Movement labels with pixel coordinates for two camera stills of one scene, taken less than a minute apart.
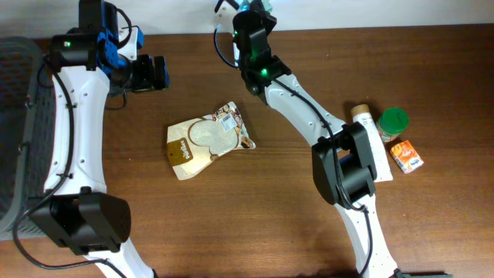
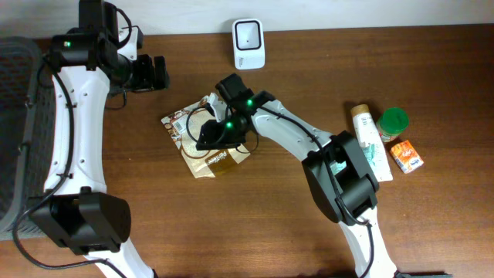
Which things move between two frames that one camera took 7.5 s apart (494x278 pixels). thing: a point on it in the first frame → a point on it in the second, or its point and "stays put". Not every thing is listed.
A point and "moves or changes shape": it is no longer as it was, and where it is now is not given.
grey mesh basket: [28, 100] stays put
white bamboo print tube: [361, 113] stays put
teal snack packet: [255, 13] moves or changes shape
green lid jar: [390, 123] stays put
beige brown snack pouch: [193, 144] moves or changes shape
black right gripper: [272, 21] → [216, 131]
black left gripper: [147, 81] stays put
